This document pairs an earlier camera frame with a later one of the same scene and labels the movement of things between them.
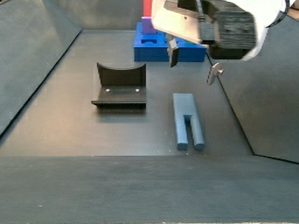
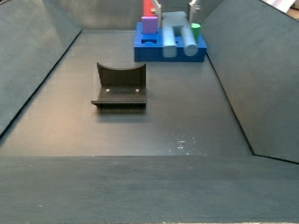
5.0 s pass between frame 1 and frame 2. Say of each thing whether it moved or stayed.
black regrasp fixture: stayed
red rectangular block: stayed
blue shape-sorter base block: stayed
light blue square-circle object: moved
